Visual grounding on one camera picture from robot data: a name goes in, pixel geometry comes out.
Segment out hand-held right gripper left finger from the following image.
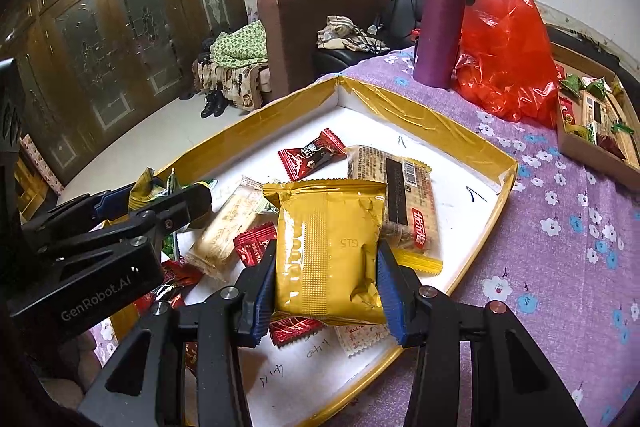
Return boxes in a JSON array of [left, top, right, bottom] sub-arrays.
[[75, 247, 279, 427]]

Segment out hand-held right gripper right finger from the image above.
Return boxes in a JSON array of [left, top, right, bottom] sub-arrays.
[[377, 239, 588, 427]]

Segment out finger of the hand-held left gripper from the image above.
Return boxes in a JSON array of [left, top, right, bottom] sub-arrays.
[[29, 183, 213, 281], [21, 187, 133, 241]]

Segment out green yellow snack packet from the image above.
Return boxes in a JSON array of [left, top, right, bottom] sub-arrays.
[[129, 167, 219, 210]]

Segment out green white snack packet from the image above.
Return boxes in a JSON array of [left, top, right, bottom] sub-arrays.
[[160, 231, 182, 264]]

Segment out dark red snack packet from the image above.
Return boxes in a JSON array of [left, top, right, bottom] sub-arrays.
[[269, 314, 327, 348]]

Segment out beige biscuit packet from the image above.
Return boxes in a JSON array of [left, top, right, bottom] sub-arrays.
[[187, 176, 279, 281]]

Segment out white red snack packet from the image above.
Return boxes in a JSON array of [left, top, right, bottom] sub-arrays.
[[334, 323, 392, 362]]

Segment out red foil snack packet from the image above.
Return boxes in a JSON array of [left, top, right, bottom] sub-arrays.
[[233, 223, 278, 266]]

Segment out yellow foil snack packet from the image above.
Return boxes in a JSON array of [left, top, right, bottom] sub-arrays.
[[262, 178, 389, 326]]

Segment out brown barcode biscuit packet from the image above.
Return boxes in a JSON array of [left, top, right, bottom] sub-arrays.
[[345, 145, 444, 276]]

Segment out red candy dark centre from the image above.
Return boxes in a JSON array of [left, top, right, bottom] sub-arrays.
[[277, 128, 349, 182]]

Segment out yellow cardboard box white inside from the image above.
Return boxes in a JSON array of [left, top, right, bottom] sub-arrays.
[[102, 76, 519, 427]]

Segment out red wrapped candy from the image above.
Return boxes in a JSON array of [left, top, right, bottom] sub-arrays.
[[134, 258, 204, 314]]

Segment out black boots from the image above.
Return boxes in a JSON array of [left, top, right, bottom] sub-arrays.
[[192, 38, 232, 120]]

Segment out beige printed blanket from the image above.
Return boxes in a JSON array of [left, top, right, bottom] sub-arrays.
[[192, 56, 274, 112]]

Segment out purple floral tablecloth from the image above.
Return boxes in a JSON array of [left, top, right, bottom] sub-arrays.
[[90, 47, 640, 427]]

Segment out wooden glass panel doors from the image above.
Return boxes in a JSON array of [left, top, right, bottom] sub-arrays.
[[0, 0, 249, 200]]

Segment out green patterned blanket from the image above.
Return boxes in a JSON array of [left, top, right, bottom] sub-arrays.
[[209, 19, 271, 70]]

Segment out brown armchair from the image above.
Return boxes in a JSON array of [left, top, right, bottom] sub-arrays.
[[256, 0, 393, 112]]

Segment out plaid cloth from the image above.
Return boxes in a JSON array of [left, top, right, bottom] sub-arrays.
[[316, 14, 392, 54]]

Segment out brown cardboard box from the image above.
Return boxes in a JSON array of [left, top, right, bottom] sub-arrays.
[[555, 66, 640, 194]]

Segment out red plastic bag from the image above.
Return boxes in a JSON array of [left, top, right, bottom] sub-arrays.
[[449, 0, 562, 124]]

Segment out pile of assorted snack packets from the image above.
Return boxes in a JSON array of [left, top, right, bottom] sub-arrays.
[[558, 74, 640, 168]]

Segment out purple thermos bottle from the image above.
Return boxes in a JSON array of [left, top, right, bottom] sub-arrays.
[[412, 0, 471, 90]]

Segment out black leather sofa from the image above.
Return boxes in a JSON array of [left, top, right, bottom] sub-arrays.
[[381, 0, 428, 54]]

